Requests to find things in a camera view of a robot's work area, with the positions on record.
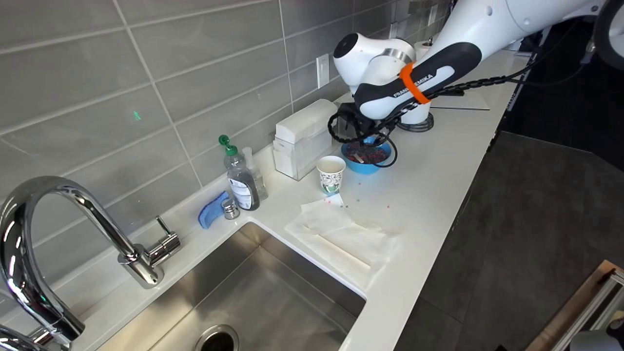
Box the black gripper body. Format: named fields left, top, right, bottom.
left=337, top=103, right=385, bottom=144

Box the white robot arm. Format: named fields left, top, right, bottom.
left=327, top=0, right=624, bottom=142

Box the blue bowl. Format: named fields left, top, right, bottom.
left=341, top=136, right=395, bottom=175

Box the white paper coffee cup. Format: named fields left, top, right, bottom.
left=315, top=156, right=344, bottom=195

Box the napkin holder with napkins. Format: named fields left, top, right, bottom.
left=270, top=99, right=337, bottom=179

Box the white electrical outlet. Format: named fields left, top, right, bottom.
left=315, top=52, right=329, bottom=87

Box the dish soap bottle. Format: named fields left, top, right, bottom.
left=218, top=134, right=259, bottom=210

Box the white cloth on counter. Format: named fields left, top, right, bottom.
left=284, top=201, right=395, bottom=290

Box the blue sponge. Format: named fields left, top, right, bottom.
left=196, top=191, right=229, bottom=228

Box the stainless steel sink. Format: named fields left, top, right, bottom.
left=97, top=224, right=364, bottom=351

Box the chrome kitchen faucet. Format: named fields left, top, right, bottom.
left=1, top=175, right=181, bottom=349

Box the black wire towel holder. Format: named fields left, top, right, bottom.
left=397, top=105, right=434, bottom=132

